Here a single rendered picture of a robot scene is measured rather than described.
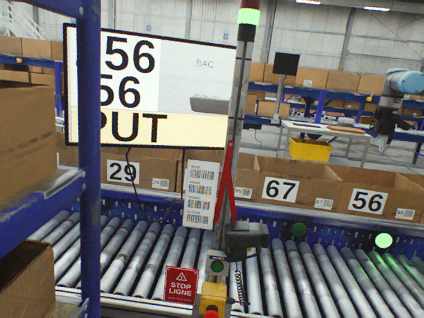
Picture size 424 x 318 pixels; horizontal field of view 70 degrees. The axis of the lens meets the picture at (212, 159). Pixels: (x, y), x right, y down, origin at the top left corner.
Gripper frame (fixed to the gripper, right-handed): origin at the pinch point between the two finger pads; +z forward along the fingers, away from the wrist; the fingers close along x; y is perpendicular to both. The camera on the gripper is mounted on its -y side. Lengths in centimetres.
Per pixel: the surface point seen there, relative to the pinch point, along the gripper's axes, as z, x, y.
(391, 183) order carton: 22.4, -18.7, -20.7
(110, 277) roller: 43, 50, 114
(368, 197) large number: 21.3, 8.3, 6.4
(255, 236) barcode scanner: 11, 70, 69
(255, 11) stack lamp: -43, 63, 75
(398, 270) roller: 46, 28, -2
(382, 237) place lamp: 37.3, 16.5, 0.0
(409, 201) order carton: 21.4, 9.5, -12.7
